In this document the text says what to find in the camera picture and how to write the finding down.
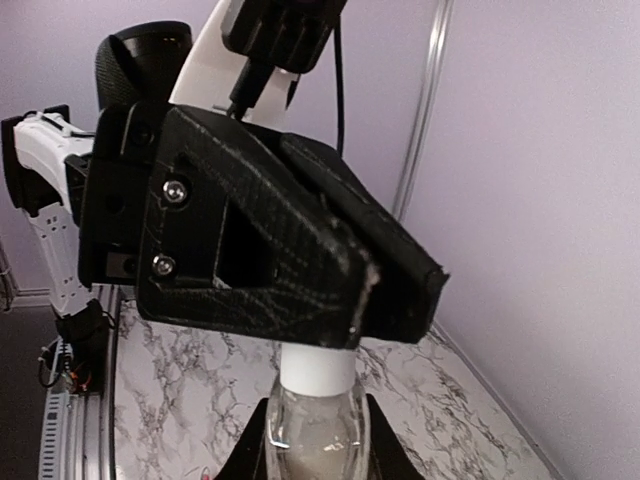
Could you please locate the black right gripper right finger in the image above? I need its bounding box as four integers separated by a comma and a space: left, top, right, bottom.
366, 394, 424, 480

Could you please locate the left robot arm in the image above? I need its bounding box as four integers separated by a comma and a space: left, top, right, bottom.
1, 21, 447, 389

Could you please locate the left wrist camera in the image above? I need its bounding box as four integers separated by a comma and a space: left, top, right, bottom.
169, 0, 346, 129

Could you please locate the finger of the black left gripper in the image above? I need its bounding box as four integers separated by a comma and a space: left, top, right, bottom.
279, 133, 449, 344

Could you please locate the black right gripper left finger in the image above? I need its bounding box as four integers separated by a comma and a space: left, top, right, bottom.
215, 398, 268, 480

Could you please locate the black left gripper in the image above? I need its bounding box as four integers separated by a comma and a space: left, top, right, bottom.
78, 102, 375, 349

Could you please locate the front aluminium rail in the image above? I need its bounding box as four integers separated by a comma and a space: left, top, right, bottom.
37, 284, 126, 480

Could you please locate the right aluminium frame post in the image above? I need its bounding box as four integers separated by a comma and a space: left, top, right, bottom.
392, 0, 455, 222

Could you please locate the clear nail polish bottle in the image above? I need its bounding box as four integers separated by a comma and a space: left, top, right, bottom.
264, 380, 371, 480

